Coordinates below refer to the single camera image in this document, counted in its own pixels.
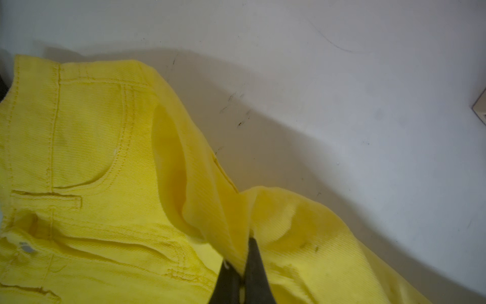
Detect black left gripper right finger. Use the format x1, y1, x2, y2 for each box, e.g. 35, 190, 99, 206
244, 238, 277, 304

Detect yellow trousers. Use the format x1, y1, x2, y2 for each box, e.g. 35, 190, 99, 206
1, 55, 427, 303

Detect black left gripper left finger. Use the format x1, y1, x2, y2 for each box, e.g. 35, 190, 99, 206
208, 261, 241, 304

